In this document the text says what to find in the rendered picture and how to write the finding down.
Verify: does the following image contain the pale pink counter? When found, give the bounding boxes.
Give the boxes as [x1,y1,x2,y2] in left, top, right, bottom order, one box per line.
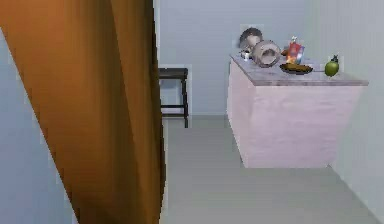
[226,53,370,169]

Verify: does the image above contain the red orange carton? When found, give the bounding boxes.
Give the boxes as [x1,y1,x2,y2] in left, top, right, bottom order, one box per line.
[285,36,305,65]

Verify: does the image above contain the black stool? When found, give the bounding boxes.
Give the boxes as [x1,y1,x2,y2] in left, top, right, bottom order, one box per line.
[158,67,190,129]

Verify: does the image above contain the green apple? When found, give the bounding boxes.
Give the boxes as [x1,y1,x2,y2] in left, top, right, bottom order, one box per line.
[324,54,340,78]

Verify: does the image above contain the grey round kettle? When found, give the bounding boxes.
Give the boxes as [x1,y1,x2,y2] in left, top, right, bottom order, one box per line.
[238,27,264,52]

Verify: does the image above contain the brown wooden door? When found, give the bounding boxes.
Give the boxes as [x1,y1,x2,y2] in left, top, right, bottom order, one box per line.
[0,0,167,224]

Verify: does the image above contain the grey round pot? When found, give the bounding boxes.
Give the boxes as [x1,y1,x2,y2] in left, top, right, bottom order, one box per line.
[251,39,282,69]

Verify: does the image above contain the dark flat plate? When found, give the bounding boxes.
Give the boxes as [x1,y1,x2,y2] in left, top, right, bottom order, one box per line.
[279,62,314,76]

